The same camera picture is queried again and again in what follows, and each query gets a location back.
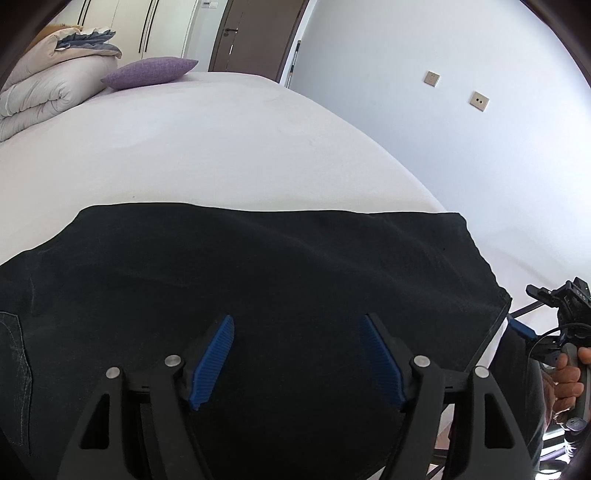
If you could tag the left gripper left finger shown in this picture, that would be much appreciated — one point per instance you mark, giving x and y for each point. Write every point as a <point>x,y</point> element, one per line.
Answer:
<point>133,425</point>

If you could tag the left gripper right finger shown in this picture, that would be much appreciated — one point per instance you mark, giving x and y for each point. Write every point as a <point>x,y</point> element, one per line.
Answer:
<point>461,420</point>

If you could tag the black denim pants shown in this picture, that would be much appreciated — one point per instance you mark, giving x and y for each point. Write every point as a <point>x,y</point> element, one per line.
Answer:
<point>284,294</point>

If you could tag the person's right hand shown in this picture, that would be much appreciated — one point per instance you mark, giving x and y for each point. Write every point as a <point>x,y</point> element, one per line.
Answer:
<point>561,389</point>

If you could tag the white bed mattress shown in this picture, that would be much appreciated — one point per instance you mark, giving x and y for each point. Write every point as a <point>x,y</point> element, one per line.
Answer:
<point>215,140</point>

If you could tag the folded beige duvet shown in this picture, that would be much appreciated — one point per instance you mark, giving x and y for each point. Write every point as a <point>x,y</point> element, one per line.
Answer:
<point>45,83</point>

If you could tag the purple pillow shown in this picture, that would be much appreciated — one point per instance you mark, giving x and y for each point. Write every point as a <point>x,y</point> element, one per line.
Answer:
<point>147,72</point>

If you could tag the brown wooden door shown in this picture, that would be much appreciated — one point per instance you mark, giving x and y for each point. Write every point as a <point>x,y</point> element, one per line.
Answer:
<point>255,37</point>

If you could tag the folded blue grey garment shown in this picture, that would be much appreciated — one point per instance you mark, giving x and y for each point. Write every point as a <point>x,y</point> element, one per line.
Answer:
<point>97,41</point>

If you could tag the white wardrobe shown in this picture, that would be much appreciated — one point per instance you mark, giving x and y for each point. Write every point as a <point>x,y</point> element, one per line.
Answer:
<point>143,28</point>

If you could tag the mustard yellow pillow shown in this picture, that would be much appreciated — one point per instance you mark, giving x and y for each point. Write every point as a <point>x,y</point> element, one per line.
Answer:
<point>50,29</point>

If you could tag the beige wall socket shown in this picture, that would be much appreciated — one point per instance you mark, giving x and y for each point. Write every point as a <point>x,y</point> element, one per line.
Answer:
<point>479,101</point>

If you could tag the beige wall switch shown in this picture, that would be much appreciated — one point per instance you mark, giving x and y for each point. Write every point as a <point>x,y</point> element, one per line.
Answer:
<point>432,78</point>

